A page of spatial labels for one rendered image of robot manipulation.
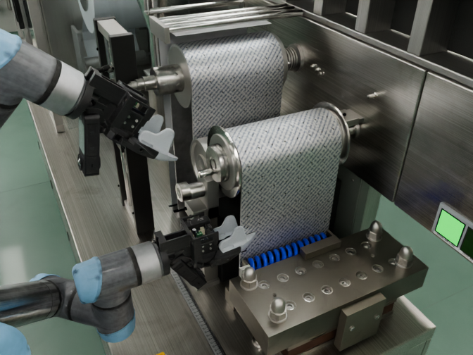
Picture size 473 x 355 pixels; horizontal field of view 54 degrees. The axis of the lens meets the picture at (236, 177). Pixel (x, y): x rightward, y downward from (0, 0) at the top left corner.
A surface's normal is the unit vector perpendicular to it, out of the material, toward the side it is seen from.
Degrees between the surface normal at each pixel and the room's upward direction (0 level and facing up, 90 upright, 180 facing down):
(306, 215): 90
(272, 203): 90
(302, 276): 0
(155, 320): 0
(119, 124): 91
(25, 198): 0
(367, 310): 90
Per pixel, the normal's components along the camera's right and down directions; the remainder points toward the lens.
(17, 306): 0.97, -0.18
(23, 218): 0.01, -0.83
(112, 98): 0.44, 0.52
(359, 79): -0.89, 0.25
